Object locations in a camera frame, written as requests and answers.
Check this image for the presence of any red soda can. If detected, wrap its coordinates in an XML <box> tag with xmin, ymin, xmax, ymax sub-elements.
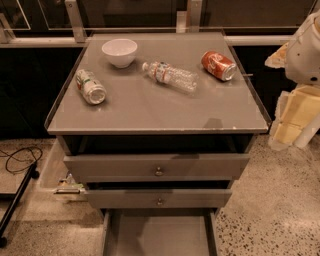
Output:
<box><xmin>201</xmin><ymin>51</ymin><xmax>237</xmax><ymax>81</ymax></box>

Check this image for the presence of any round middle drawer knob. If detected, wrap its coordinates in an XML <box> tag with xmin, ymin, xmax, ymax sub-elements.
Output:
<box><xmin>156</xmin><ymin>198</ymin><xmax>164</xmax><ymax>206</ymax></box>

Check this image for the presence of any white ceramic bowl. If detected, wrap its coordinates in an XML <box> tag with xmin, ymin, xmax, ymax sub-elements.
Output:
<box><xmin>102</xmin><ymin>39</ymin><xmax>138</xmax><ymax>68</ymax></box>

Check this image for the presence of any round drawer knob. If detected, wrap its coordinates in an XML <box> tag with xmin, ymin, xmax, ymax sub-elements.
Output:
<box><xmin>156</xmin><ymin>198</ymin><xmax>164</xmax><ymax>206</ymax></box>
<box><xmin>154</xmin><ymin>167</ymin><xmax>164</xmax><ymax>177</ymax></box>

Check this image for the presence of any black floor cable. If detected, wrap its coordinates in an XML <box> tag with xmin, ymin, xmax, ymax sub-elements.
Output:
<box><xmin>0</xmin><ymin>145</ymin><xmax>44</xmax><ymax>176</ymax></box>

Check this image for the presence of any grey open bottom drawer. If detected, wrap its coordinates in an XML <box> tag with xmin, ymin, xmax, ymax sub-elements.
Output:
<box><xmin>101</xmin><ymin>209</ymin><xmax>221</xmax><ymax>256</ymax></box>

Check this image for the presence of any grey drawer cabinet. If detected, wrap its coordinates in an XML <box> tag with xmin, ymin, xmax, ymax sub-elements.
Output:
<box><xmin>44</xmin><ymin>31</ymin><xmax>272</xmax><ymax>256</ymax></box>

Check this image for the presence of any grey middle drawer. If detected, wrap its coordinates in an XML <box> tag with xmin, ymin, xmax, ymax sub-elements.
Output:
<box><xmin>85</xmin><ymin>189</ymin><xmax>232</xmax><ymax>209</ymax></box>

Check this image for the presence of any black rolling stand base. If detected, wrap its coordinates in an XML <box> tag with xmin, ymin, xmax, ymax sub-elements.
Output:
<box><xmin>0</xmin><ymin>162</ymin><xmax>40</xmax><ymax>248</ymax></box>

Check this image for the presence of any clear plastic water bottle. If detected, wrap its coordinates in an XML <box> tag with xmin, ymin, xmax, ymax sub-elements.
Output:
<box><xmin>142</xmin><ymin>61</ymin><xmax>198</xmax><ymax>94</ymax></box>

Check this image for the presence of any grey top drawer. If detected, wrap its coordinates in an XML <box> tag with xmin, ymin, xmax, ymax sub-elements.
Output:
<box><xmin>64</xmin><ymin>154</ymin><xmax>249</xmax><ymax>183</ymax></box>

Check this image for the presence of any metal railing frame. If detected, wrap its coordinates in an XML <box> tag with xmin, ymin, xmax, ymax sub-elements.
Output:
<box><xmin>0</xmin><ymin>0</ymin><xmax>319</xmax><ymax>47</ymax></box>

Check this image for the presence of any silver green soda can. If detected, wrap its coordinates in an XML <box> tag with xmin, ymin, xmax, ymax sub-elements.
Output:
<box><xmin>76</xmin><ymin>69</ymin><xmax>106</xmax><ymax>105</ymax></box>

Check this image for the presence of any round top drawer knob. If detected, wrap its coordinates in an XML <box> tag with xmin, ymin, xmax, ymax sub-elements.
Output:
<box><xmin>154</xmin><ymin>167</ymin><xmax>164</xmax><ymax>177</ymax></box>

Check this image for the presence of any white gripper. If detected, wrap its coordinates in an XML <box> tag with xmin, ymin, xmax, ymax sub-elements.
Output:
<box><xmin>265</xmin><ymin>10</ymin><xmax>320</xmax><ymax>151</ymax></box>

